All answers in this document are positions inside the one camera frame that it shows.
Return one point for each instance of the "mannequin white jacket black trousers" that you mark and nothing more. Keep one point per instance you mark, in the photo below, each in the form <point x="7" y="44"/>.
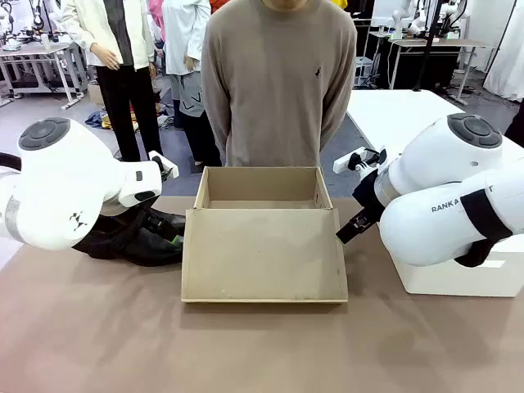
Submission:
<point x="123" y="61"/>

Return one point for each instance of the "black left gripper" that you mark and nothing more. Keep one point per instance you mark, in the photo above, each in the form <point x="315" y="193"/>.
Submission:
<point x="133" y="221"/>

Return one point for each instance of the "person's right forearm beige sleeve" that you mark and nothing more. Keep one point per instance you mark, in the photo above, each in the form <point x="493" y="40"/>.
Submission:
<point x="215" y="127"/>

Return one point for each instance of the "red orange hanging garment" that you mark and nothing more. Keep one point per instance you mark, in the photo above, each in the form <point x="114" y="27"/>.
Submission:
<point x="216" y="6"/>

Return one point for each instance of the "pile of clothes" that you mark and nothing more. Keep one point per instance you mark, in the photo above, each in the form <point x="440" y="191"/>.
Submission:
<point x="98" y="120"/>

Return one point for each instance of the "mannequin white shirt grey shorts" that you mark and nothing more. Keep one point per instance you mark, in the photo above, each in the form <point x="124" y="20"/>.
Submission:
<point x="186" y="49"/>

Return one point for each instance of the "black tripod pole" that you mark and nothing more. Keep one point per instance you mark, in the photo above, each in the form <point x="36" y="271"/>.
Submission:
<point x="427" y="41"/>

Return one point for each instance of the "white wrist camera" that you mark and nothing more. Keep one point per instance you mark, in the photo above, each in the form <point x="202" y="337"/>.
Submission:
<point x="348" y="161"/>
<point x="163" y="165"/>

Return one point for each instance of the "wooden top desk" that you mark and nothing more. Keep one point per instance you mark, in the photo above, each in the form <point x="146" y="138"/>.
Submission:
<point x="434" y="43"/>

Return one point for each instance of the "pink hanging garment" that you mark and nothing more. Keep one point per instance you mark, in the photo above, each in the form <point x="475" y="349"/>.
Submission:
<point x="155" y="18"/>

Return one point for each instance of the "person's left forearm beige sleeve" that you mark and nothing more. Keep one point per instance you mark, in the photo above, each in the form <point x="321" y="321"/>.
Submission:
<point x="337" y="123"/>

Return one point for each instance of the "small white background robot arm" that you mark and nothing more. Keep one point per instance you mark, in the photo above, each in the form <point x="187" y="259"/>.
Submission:
<point x="399" y="20"/>

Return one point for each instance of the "white curtain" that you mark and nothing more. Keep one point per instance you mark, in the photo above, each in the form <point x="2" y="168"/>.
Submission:
<point x="507" y="49"/>

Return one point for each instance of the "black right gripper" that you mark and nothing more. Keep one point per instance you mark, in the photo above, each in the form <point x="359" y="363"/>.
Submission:
<point x="368" y="196"/>

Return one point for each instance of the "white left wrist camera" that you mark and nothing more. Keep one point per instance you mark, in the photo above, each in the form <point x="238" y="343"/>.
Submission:
<point x="163" y="165"/>

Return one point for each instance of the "small cardboard carton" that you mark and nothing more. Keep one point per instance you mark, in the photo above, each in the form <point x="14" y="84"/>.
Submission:
<point x="96" y="94"/>

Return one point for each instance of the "white plastic storage bin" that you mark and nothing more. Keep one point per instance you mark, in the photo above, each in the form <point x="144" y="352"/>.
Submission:
<point x="450" y="278"/>

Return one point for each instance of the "grey metal frame workbench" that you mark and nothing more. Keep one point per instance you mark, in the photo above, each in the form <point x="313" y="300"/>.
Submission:
<point x="37" y="53"/>

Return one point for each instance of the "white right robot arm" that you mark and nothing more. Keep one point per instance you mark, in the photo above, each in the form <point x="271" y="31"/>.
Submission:
<point x="434" y="163"/>

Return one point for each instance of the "person torso beige sweater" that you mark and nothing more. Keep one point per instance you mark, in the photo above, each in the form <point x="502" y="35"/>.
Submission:
<point x="278" y="82"/>

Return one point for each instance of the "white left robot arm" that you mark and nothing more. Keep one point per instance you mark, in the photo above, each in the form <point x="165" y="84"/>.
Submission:
<point x="61" y="184"/>

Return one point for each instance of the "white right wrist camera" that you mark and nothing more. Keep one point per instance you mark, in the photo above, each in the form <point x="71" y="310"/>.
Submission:
<point x="348" y="161"/>

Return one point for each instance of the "brown cardboard shoe box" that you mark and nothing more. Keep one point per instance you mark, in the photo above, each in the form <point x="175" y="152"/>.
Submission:
<point x="262" y="254"/>

